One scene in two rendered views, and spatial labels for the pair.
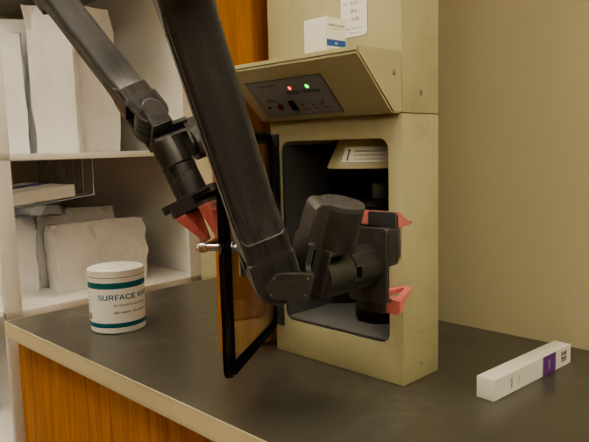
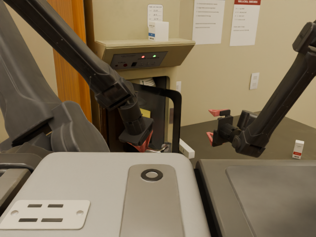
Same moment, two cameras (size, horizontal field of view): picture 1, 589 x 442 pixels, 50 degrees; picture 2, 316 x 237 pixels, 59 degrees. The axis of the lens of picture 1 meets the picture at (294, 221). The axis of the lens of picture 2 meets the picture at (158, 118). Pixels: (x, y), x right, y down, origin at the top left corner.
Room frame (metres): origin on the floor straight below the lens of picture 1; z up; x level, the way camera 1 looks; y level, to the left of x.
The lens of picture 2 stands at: (0.80, 0.87, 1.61)
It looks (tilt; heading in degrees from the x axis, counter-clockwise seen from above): 22 degrees down; 287
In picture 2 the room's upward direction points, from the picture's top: 1 degrees clockwise
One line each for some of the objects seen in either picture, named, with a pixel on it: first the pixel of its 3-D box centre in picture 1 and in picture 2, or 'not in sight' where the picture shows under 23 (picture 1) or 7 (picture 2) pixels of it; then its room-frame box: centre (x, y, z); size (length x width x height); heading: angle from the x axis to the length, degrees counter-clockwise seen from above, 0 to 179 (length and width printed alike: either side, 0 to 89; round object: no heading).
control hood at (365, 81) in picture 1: (307, 89); (146, 56); (1.12, -0.03, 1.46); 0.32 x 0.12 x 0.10; 45
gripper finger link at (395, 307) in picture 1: (390, 283); (215, 133); (0.87, -0.13, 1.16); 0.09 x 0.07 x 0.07; 135
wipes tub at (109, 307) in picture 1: (117, 295); not in sight; (1.47, 0.43, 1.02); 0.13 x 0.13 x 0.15
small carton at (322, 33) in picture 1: (324, 38); (158, 31); (1.09, -0.06, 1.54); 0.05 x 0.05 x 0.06; 45
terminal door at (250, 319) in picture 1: (250, 243); (138, 141); (1.11, 0.08, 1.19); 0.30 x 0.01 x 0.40; 167
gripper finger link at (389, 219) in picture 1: (389, 234); (217, 116); (0.87, -0.13, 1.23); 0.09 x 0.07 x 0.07; 135
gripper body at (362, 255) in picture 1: (358, 267); (228, 132); (0.82, -0.08, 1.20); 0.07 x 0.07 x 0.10; 45
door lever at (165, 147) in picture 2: (220, 244); (152, 147); (1.05, 0.13, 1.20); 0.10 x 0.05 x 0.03; 167
